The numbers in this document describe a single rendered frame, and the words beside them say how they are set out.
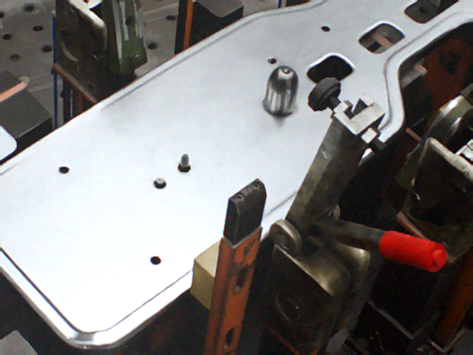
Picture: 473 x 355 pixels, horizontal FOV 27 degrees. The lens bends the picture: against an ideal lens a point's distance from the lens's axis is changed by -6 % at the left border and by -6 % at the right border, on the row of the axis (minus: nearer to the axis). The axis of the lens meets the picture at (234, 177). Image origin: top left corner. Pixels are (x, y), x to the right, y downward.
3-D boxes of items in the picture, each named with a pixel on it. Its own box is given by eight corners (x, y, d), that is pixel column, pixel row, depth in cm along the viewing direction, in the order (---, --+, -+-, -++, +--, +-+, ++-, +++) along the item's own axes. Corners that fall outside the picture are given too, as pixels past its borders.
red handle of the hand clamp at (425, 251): (312, 195, 86) (455, 232, 74) (318, 217, 87) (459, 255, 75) (277, 221, 84) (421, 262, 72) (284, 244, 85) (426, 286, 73)
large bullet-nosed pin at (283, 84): (277, 98, 104) (285, 52, 99) (299, 116, 102) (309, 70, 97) (255, 112, 102) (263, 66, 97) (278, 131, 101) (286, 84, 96)
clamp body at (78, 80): (92, 154, 134) (96, -49, 107) (150, 209, 129) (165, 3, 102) (40, 188, 129) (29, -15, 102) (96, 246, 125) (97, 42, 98)
